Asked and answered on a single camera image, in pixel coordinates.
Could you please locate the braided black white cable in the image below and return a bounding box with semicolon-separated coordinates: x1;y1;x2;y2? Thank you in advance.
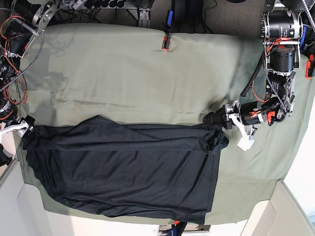
0;29;46;91

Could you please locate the orange black clamp right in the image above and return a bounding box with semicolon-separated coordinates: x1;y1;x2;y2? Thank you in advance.
305;54;315;79

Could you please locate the orange black clamp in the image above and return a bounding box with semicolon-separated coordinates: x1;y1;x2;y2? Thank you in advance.
305;54;315;79
167;221;187;236
161;33;172;51

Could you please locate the metal table bracket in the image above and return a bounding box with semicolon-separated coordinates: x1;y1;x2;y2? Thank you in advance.
138;8;151;28

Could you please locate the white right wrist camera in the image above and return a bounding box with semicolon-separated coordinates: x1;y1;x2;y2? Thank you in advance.
0;122;20;141

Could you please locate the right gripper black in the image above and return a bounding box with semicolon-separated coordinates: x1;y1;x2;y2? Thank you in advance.
18;116;35;138

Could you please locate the orange black clamp bottom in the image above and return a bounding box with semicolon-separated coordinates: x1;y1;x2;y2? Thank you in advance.
167;221;187;236

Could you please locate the orange black clamp centre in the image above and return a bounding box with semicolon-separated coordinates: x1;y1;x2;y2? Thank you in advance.
161;33;172;51

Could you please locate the beige plastic bin right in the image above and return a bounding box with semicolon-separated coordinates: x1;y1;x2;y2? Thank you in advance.
241;180;315;236

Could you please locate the dark long-sleeve T-shirt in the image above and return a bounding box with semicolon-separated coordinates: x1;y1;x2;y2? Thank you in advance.
22;116;229;224

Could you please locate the beige plastic bin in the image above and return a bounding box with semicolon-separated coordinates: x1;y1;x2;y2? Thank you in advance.
0;160;74;236
241;180;315;236

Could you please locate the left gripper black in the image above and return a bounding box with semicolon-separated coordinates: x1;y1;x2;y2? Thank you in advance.
202;99;240;129

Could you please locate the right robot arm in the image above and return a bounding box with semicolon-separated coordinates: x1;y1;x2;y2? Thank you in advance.
0;0;57;137

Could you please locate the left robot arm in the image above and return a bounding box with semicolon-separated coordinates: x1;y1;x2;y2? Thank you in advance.
203;0;315;129

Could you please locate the green table cloth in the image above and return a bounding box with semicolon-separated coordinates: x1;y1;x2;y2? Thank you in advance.
5;23;311;226

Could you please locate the beige plastic bin left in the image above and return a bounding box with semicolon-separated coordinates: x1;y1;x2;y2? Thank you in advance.
0;160;74;236

